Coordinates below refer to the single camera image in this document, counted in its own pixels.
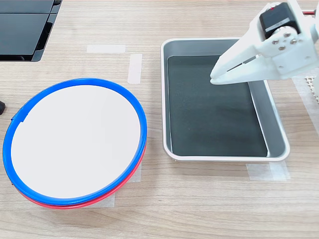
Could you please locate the blue-rimmed white round plate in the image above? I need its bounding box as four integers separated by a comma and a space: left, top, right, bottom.
2, 78, 148, 206

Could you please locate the steel rectangular tray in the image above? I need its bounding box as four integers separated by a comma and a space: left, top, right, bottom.
160, 37, 291, 162

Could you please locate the black tray mat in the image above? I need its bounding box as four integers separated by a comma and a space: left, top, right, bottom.
166, 55, 269, 158

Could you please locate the translucent tape strip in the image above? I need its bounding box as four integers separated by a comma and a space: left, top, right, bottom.
127, 53, 143, 85
86, 193, 116, 209
126, 162, 143, 183
246, 161, 291, 182
86, 44, 126, 54

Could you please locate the black glossy device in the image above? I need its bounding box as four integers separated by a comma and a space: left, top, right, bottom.
0, 0, 63, 63

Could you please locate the red-rimmed white round plate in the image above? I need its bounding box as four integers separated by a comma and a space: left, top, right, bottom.
11, 141, 148, 210

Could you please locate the pale perforated base plate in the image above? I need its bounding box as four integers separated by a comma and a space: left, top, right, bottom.
304, 75, 319, 104

